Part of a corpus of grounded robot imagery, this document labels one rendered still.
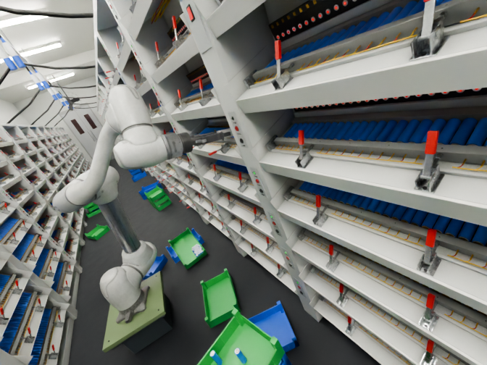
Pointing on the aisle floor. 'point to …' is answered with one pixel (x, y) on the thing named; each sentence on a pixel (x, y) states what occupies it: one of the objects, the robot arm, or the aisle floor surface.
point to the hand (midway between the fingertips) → (227, 132)
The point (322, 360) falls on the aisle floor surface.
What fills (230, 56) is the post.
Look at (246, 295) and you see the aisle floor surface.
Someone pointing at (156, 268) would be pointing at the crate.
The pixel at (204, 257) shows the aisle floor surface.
